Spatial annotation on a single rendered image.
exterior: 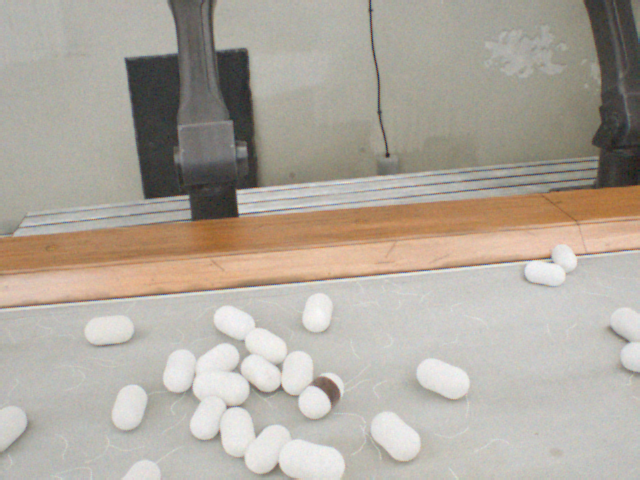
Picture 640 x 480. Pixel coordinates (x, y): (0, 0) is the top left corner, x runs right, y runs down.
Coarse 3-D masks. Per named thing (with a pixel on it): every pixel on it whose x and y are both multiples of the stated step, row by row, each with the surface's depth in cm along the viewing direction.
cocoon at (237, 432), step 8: (232, 408) 37; (240, 408) 37; (224, 416) 36; (232, 416) 36; (240, 416) 36; (248, 416) 36; (224, 424) 36; (232, 424) 35; (240, 424) 35; (248, 424) 36; (224, 432) 35; (232, 432) 35; (240, 432) 35; (248, 432) 35; (224, 440) 35; (232, 440) 34; (240, 440) 35; (248, 440) 35; (224, 448) 35; (232, 448) 34; (240, 448) 35; (240, 456) 35
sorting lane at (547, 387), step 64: (576, 256) 58; (0, 320) 51; (64, 320) 51; (192, 320) 50; (256, 320) 50; (384, 320) 49; (448, 320) 48; (512, 320) 48; (576, 320) 47; (0, 384) 42; (64, 384) 42; (128, 384) 42; (192, 384) 42; (384, 384) 41; (512, 384) 41; (576, 384) 40; (64, 448) 36; (128, 448) 36; (192, 448) 36; (384, 448) 36; (448, 448) 35; (512, 448) 35; (576, 448) 35
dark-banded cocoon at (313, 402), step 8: (328, 376) 39; (336, 376) 39; (304, 392) 38; (312, 392) 38; (320, 392) 38; (304, 400) 38; (312, 400) 37; (320, 400) 37; (328, 400) 38; (304, 408) 38; (312, 408) 37; (320, 408) 37; (328, 408) 38; (312, 416) 38; (320, 416) 38
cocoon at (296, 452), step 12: (288, 444) 34; (300, 444) 33; (312, 444) 33; (288, 456) 33; (300, 456) 33; (312, 456) 33; (324, 456) 32; (336, 456) 33; (288, 468) 33; (300, 468) 33; (312, 468) 32; (324, 468) 32; (336, 468) 32
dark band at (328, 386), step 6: (318, 378) 39; (324, 378) 39; (312, 384) 38; (318, 384) 38; (324, 384) 38; (330, 384) 38; (336, 384) 39; (324, 390) 38; (330, 390) 38; (336, 390) 38; (330, 396) 38; (336, 396) 38; (330, 402) 38; (336, 402) 39
